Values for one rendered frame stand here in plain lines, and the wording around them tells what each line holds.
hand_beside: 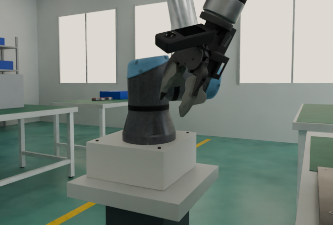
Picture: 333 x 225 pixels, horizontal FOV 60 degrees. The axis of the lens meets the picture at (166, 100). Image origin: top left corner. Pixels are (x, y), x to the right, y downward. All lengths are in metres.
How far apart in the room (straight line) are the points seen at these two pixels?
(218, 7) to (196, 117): 5.06
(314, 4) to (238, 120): 2.23
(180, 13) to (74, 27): 6.52
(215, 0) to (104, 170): 0.50
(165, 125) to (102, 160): 0.19
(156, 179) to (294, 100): 4.60
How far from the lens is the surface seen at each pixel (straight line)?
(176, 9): 0.93
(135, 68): 0.76
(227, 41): 0.64
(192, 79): 0.58
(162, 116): 0.77
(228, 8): 0.58
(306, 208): 0.70
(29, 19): 8.23
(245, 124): 5.35
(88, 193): 0.78
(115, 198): 0.74
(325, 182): 0.81
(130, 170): 0.76
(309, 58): 5.21
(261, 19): 5.36
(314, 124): 2.06
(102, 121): 3.57
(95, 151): 0.81
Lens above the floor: 1.01
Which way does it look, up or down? 4 degrees down
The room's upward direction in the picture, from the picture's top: straight up
